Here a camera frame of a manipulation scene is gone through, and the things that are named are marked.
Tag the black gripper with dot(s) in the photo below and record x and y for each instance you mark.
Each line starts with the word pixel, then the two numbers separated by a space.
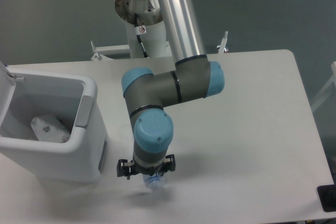
pixel 127 168

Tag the crushed clear plastic bottle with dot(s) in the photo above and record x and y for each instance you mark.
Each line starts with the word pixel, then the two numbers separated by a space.
pixel 154 182

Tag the white plastic wrapper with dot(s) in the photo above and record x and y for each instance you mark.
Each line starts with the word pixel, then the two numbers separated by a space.
pixel 48 128

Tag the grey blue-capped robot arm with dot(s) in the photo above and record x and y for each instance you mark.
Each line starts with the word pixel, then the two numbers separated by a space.
pixel 147 94

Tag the white trash can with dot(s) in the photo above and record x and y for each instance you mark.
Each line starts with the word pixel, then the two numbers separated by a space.
pixel 72 99

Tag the black device at table corner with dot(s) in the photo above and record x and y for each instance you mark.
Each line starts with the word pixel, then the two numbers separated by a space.
pixel 327 197

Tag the white left frame bracket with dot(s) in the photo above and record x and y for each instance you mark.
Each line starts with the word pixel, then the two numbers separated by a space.
pixel 109 52

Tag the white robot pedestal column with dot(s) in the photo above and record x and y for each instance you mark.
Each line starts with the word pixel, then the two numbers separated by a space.
pixel 154 41

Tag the white frame at right edge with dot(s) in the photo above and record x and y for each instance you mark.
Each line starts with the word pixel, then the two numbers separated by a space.
pixel 325 91

